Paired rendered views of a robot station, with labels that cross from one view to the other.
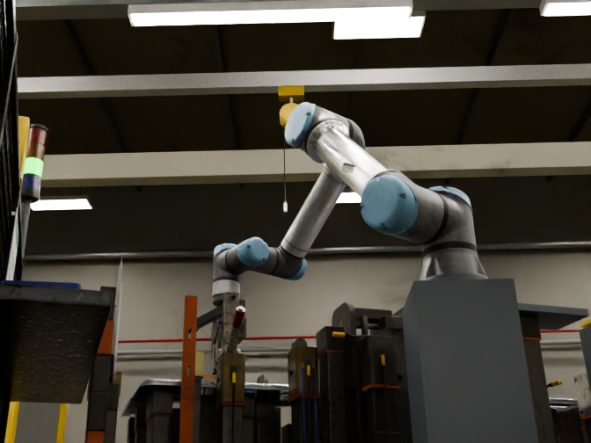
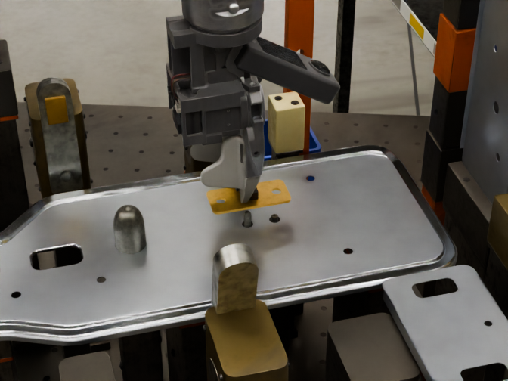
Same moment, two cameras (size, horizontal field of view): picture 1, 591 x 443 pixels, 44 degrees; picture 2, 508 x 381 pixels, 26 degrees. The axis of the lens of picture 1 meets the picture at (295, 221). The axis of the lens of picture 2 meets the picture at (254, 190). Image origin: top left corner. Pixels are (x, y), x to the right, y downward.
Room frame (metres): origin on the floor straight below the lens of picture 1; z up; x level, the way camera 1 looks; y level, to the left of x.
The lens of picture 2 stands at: (2.83, 0.28, 1.74)
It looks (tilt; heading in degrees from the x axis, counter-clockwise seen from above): 38 degrees down; 183
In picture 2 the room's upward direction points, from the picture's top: straight up
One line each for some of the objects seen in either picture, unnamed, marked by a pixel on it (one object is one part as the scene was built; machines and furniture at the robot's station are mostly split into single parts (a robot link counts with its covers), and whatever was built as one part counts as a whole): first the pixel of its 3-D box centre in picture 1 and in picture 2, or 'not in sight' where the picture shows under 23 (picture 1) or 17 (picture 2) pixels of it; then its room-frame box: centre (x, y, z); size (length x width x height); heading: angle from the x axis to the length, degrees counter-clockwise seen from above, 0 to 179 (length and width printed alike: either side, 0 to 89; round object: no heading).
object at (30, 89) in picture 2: (306, 426); (68, 219); (1.79, -0.01, 0.88); 0.11 x 0.07 x 0.37; 18
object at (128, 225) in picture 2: (262, 387); (129, 231); (1.97, 0.10, 1.02); 0.03 x 0.03 x 0.07
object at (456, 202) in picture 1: (443, 222); not in sight; (1.48, -0.33, 1.27); 0.13 x 0.12 x 0.14; 128
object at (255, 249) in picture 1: (252, 257); not in sight; (1.87, 0.12, 1.35); 0.11 x 0.11 x 0.08; 38
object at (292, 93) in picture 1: (292, 148); not in sight; (3.89, 0.01, 2.85); 0.16 x 0.10 x 0.85; 90
